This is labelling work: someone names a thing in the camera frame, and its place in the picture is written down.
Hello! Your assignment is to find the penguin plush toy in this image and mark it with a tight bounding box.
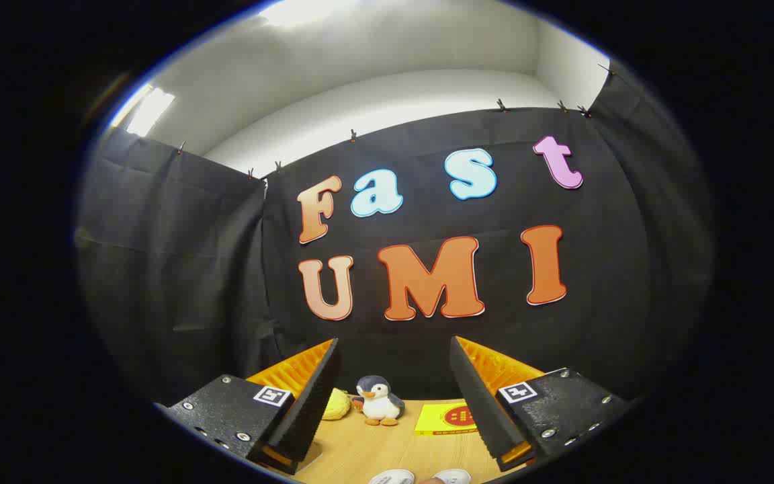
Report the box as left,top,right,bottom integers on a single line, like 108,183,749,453
353,375,406,427

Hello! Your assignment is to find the ceiling light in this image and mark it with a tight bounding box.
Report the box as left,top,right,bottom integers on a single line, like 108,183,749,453
125,84,176,138

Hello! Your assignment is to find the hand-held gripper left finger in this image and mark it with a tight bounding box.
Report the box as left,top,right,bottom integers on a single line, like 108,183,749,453
155,338,344,476

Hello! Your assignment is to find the yellow book red circle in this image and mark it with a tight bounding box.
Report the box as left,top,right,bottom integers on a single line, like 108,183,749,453
414,402,478,436

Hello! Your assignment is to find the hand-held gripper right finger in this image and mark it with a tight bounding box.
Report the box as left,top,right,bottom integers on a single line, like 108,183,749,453
449,336,630,473

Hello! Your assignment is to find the yellow fuzzy plush ball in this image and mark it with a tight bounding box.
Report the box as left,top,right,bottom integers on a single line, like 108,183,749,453
322,388,353,421

